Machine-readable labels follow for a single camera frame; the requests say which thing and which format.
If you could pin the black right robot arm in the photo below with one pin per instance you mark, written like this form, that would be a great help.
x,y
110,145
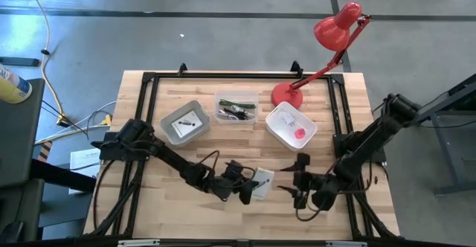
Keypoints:
x,y
372,139

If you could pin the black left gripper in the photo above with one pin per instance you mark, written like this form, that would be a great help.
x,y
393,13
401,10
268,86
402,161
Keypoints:
x,y
238,187

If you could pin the clear plastic bin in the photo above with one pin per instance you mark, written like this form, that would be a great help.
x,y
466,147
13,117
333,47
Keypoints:
x,y
223,95

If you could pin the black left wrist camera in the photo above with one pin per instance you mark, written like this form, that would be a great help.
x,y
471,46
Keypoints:
x,y
234,167

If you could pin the silver aluminium extrusion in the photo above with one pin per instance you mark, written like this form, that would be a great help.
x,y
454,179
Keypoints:
x,y
346,243
139,243

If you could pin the small black accessory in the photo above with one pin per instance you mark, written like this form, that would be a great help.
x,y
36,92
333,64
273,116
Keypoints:
x,y
238,114

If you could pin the black floor bar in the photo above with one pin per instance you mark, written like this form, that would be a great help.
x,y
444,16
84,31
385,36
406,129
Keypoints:
x,y
18,61

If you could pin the dark metal side table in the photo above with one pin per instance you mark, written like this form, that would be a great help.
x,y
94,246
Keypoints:
x,y
450,146

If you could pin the yellow blue wipes canister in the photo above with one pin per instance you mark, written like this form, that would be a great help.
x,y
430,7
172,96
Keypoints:
x,y
13,87

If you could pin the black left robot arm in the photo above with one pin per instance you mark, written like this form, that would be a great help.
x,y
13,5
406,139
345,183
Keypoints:
x,y
171,159

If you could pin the small white charger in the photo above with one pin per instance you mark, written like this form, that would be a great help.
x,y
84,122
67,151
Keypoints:
x,y
287,118

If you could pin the white paper sheet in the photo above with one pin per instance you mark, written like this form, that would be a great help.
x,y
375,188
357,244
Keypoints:
x,y
83,157

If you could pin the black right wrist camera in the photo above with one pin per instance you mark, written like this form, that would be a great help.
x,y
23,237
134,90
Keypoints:
x,y
303,160

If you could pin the yellow black striped block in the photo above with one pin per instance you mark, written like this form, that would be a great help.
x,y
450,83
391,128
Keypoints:
x,y
44,151

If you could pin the white plastic bin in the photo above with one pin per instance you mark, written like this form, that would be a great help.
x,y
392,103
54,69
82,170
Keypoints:
x,y
282,135

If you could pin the small red object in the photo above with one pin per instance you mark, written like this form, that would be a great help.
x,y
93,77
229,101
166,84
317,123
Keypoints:
x,y
299,132

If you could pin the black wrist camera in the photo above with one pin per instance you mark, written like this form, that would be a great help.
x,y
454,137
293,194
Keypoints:
x,y
234,167
303,160

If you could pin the dark grey cart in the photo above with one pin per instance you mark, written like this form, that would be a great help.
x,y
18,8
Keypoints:
x,y
18,135

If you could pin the grey plastic bin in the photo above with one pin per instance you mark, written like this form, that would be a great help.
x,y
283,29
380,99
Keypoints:
x,y
167,128

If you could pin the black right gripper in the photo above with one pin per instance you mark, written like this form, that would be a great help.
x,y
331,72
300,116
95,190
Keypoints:
x,y
310,187

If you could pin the black metal table frame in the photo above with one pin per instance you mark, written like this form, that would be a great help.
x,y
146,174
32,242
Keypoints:
x,y
238,75

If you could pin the red desk lamp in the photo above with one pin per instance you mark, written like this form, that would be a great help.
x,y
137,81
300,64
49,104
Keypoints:
x,y
332,31

